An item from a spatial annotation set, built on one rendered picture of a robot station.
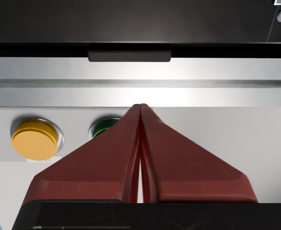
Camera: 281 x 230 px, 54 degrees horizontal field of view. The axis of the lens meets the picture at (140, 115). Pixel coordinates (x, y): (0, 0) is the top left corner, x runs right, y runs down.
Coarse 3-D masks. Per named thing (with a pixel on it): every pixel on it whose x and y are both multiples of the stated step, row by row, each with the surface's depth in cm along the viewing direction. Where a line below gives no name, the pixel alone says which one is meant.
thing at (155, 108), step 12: (156, 108) 36; (168, 108) 36; (180, 108) 36; (192, 108) 36; (204, 108) 36; (216, 108) 36; (228, 108) 36; (240, 108) 36; (252, 108) 36; (264, 108) 36; (276, 108) 36
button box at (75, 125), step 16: (0, 112) 24; (16, 112) 24; (32, 112) 24; (48, 112) 24; (64, 112) 24; (80, 112) 24; (96, 112) 24; (112, 112) 24; (0, 128) 25; (16, 128) 24; (64, 128) 25; (80, 128) 25; (0, 144) 26; (64, 144) 26; (80, 144) 26; (0, 160) 27; (16, 160) 27; (32, 160) 27; (48, 160) 27
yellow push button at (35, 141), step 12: (24, 132) 23; (36, 132) 23; (48, 132) 24; (12, 144) 25; (24, 144) 24; (36, 144) 24; (48, 144) 24; (24, 156) 25; (36, 156) 25; (48, 156) 25
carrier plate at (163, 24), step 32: (0, 0) 17; (32, 0) 17; (64, 0) 17; (96, 0) 17; (128, 0) 17; (160, 0) 17; (192, 0) 17; (224, 0) 17; (256, 0) 17; (0, 32) 18; (32, 32) 18; (64, 32) 18; (96, 32) 18; (128, 32) 19; (160, 32) 19; (192, 32) 19; (224, 32) 19; (256, 32) 19
